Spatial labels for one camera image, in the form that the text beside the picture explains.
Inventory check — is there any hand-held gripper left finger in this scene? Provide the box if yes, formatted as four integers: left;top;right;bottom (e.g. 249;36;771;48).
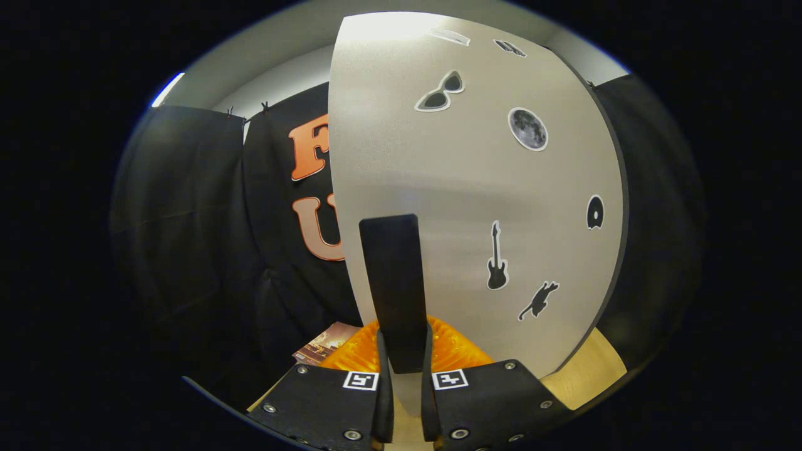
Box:
244;318;395;451

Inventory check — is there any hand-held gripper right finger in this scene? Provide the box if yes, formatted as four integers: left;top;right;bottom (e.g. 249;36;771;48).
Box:
421;315;574;451

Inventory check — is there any black door handle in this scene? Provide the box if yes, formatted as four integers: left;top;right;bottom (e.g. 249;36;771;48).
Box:
358;214;430;375

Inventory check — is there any beige shoe cabinet door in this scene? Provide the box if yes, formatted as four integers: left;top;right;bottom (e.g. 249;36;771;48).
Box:
327;11;629;417

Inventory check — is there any brown cover book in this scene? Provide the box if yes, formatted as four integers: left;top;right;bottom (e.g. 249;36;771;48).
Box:
293;322;363;366

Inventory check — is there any black backdrop cloth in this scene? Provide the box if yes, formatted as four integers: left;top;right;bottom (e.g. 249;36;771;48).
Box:
110;72;706;408

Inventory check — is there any row of black cloth clips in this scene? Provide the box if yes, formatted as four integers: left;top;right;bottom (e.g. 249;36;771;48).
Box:
226;100;271;120

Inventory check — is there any narrow ceiling light panel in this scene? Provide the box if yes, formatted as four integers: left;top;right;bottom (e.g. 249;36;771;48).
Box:
150;72;186;108

